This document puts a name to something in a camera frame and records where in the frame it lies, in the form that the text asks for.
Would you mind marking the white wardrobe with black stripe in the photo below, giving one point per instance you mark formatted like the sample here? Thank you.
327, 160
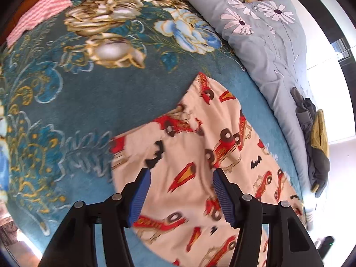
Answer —
319, 61

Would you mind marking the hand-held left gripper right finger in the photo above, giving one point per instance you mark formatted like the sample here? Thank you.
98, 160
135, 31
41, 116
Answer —
222, 197

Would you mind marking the cream car print pants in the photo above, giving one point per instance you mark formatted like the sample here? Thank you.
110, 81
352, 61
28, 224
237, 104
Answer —
180, 150

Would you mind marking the black upright device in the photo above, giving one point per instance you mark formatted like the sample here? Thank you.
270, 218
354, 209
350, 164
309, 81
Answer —
326, 246

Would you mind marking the teal floral blanket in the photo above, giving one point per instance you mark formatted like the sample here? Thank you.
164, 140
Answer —
83, 103

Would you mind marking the dark grey garment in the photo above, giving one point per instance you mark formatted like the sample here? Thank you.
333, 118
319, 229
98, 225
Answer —
306, 111

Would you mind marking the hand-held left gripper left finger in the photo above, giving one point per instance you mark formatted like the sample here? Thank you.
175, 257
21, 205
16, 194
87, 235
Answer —
140, 197

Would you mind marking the grey daisy print quilt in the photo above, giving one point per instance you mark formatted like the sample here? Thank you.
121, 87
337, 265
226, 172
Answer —
264, 55

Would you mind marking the pink striped towel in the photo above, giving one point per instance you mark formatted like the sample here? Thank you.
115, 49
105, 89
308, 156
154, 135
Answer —
36, 14

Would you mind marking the mustard yellow garment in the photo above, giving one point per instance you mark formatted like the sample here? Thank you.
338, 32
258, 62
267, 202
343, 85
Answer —
319, 133

